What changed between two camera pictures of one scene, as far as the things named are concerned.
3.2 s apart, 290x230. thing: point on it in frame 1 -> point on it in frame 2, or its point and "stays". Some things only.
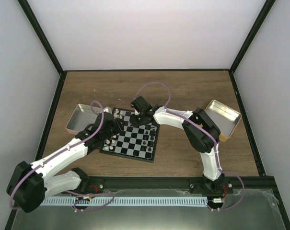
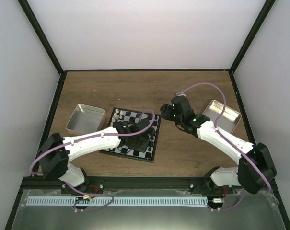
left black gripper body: (116, 127) -> (140, 143)
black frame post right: (268, 5) stays
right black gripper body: (140, 122) -> (168, 116)
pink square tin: (83, 117) stays
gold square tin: (225, 118) stays
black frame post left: (28, 11) stays
